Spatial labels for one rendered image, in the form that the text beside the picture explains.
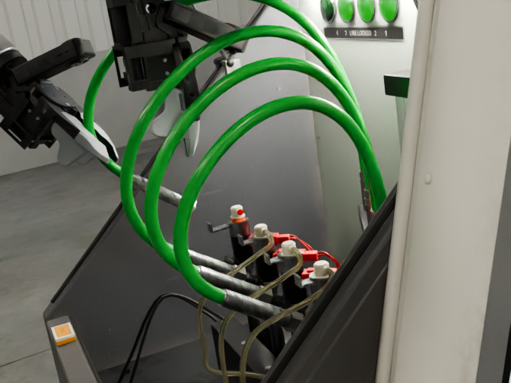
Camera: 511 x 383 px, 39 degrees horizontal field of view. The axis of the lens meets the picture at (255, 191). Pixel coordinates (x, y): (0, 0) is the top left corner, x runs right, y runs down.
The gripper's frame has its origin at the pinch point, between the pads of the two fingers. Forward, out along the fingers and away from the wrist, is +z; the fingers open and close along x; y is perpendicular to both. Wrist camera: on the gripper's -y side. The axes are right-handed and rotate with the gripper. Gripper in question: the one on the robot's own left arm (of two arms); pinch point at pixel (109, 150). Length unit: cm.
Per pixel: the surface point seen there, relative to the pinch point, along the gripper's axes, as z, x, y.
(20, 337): -48, -207, 166
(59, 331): 9.4, -6.7, 29.4
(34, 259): -98, -306, 186
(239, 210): 19.6, 2.1, -7.0
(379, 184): 31.1, 17.8, -23.3
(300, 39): 12.6, 7.9, -29.0
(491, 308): 43, 41, -24
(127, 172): 9.5, 18.6, -5.8
